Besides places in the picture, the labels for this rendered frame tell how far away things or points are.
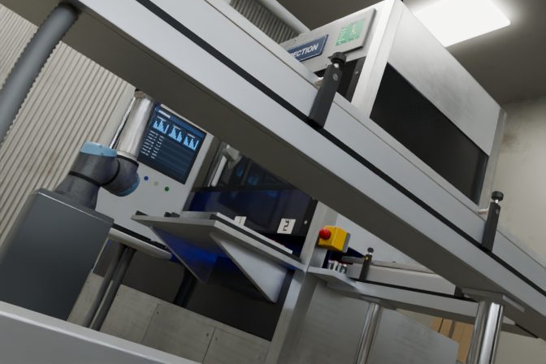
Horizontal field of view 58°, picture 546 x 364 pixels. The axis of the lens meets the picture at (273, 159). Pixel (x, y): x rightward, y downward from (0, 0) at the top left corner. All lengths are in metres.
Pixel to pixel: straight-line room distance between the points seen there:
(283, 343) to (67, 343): 1.25
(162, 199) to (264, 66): 1.96
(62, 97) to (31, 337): 4.85
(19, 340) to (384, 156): 0.53
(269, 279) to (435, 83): 1.20
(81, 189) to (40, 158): 3.46
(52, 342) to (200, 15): 0.38
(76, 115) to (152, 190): 2.89
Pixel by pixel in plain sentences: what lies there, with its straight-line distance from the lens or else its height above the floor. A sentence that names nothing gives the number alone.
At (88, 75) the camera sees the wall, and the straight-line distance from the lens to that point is 5.44.
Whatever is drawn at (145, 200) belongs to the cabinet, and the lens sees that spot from 2.52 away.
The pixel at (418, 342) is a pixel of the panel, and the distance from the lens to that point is 2.27.
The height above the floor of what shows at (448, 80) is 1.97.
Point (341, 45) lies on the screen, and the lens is 2.31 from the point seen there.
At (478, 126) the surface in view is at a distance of 2.65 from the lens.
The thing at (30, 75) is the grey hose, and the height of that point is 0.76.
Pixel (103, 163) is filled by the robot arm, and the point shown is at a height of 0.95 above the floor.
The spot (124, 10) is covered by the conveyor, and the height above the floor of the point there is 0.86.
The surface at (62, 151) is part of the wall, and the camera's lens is 5.25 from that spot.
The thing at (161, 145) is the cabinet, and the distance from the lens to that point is 2.56.
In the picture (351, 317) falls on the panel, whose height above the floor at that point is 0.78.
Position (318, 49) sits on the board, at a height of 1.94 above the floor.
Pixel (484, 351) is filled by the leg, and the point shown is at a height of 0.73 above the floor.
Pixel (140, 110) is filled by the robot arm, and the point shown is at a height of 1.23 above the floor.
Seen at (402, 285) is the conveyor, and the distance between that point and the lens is 1.61.
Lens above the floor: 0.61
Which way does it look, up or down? 19 degrees up
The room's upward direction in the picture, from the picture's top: 21 degrees clockwise
